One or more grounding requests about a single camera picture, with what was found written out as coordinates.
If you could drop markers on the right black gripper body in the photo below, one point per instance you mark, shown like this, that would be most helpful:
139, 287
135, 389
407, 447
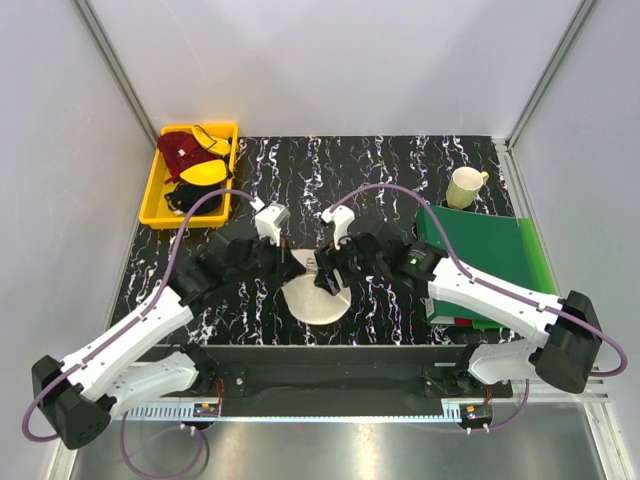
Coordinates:
352, 265

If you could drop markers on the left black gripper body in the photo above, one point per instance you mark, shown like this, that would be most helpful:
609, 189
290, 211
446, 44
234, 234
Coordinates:
266, 260

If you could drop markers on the white mesh laundry bag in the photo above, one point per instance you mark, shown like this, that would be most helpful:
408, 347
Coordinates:
308, 303

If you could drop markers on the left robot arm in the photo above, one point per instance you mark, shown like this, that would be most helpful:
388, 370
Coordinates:
82, 393

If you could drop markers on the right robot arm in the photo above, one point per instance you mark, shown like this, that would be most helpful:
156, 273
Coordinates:
558, 341

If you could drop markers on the black bra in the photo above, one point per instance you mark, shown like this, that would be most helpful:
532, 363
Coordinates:
182, 198

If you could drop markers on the bright yellow bra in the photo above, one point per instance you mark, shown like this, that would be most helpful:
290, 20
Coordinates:
212, 171

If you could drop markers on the dark red bra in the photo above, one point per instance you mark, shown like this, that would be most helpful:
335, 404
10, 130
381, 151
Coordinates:
180, 151

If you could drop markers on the yellow plastic bin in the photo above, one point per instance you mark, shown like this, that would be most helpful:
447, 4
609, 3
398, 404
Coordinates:
154, 211

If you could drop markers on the pale green mug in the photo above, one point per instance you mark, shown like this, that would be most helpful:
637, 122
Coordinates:
464, 186

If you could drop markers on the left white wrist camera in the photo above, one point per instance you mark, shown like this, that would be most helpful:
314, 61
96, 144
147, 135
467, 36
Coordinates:
269, 219

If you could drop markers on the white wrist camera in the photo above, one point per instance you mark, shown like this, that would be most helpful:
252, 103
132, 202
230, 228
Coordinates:
269, 219
340, 217

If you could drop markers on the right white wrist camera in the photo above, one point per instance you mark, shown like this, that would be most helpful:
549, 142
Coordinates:
340, 217

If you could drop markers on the green ring binder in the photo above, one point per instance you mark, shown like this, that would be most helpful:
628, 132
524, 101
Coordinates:
505, 247

